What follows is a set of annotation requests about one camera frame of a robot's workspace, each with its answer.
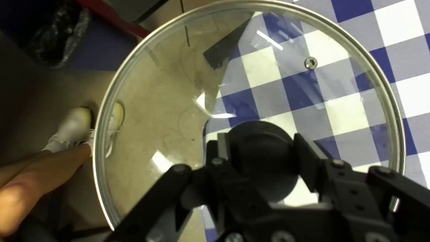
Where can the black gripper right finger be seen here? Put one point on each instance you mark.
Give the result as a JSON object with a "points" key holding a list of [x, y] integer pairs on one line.
{"points": [[373, 206]]}

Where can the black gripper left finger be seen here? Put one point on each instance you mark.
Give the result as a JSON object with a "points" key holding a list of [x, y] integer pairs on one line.
{"points": [[162, 213]]}

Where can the glass lid with black knob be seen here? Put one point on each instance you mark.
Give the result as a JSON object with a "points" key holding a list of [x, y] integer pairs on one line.
{"points": [[164, 85]]}

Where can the white sneaker right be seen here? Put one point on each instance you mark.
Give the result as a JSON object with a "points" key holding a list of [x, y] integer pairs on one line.
{"points": [[113, 127]]}

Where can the white sneaker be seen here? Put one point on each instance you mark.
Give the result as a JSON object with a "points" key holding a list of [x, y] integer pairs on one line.
{"points": [[113, 127], [71, 132]]}

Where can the blue white checkered tablecloth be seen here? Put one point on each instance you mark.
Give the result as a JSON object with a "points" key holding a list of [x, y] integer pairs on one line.
{"points": [[291, 66]]}

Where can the white sneaker left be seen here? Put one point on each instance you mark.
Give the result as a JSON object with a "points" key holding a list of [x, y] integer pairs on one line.
{"points": [[71, 132]]}

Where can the person's bare legs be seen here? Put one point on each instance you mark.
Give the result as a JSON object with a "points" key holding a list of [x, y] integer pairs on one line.
{"points": [[25, 182]]}

